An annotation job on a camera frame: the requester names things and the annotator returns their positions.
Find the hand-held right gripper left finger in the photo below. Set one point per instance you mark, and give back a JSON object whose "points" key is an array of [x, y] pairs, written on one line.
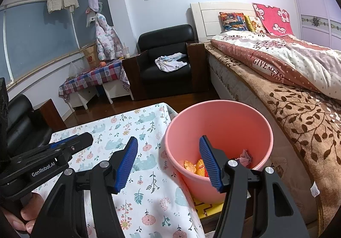
{"points": [[126, 167]]}

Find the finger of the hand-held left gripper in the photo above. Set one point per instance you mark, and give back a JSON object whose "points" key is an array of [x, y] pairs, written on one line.
{"points": [[62, 142], [78, 143]]}

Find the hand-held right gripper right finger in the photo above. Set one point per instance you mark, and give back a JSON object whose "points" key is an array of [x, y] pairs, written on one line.
{"points": [[210, 164]]}

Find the yellow printed plastic bag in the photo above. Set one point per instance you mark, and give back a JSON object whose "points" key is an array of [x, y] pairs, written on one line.
{"points": [[200, 167]]}

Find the orange plastic scrap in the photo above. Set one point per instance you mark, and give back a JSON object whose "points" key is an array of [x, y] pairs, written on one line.
{"points": [[188, 165]]}

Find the pink white wrapper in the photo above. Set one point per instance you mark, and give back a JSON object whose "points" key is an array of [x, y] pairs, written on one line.
{"points": [[243, 158]]}

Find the pink plastic bucket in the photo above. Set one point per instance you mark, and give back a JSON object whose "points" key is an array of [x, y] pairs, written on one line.
{"points": [[221, 123]]}

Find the person's left hand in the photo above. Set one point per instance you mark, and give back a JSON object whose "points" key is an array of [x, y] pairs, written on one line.
{"points": [[32, 208]]}

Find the black leather armchair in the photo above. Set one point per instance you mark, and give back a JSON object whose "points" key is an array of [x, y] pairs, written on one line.
{"points": [[165, 75], [24, 126]]}

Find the yellow patterned box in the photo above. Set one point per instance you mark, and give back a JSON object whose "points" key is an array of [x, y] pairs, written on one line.
{"points": [[207, 207]]}

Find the white stool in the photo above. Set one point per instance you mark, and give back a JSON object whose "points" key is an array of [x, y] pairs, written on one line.
{"points": [[82, 95], [117, 91]]}

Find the transparent plastic bag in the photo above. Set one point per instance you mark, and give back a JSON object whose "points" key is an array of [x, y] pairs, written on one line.
{"points": [[75, 71]]}

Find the plaid cloth side table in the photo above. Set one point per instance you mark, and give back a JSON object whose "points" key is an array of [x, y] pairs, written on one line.
{"points": [[101, 73]]}

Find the brown paper bag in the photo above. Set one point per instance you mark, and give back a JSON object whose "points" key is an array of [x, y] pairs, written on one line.
{"points": [[90, 58]]}

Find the plastic drink cup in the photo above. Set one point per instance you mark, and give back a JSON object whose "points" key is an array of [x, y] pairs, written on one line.
{"points": [[126, 53]]}

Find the bed with brown blanket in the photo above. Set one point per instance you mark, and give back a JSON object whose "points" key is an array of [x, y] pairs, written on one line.
{"points": [[306, 126]]}

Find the grey blue window blind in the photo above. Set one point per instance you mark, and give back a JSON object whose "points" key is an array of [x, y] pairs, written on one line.
{"points": [[40, 41]]}

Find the floral puffer jacket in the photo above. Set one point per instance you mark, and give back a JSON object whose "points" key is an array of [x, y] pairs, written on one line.
{"points": [[106, 38]]}

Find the white patterned garment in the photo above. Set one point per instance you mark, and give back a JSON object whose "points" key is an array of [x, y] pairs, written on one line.
{"points": [[167, 63]]}

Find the white animal hat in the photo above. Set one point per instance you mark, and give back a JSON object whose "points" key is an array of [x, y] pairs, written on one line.
{"points": [[90, 19]]}

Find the dotted pink white quilt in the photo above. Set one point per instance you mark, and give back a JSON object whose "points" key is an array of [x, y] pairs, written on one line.
{"points": [[293, 62]]}

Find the white bed headboard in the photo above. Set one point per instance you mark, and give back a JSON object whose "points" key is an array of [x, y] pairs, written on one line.
{"points": [[207, 22]]}

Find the purple hat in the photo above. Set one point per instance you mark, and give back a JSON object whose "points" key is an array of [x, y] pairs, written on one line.
{"points": [[93, 1]]}

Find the colourful patterned pillow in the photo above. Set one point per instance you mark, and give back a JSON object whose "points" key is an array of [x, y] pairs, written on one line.
{"points": [[233, 22]]}

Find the yellow flower pillow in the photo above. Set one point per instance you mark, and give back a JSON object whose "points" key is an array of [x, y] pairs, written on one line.
{"points": [[255, 25]]}

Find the pink flower towel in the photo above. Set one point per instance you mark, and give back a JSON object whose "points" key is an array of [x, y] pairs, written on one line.
{"points": [[274, 19]]}

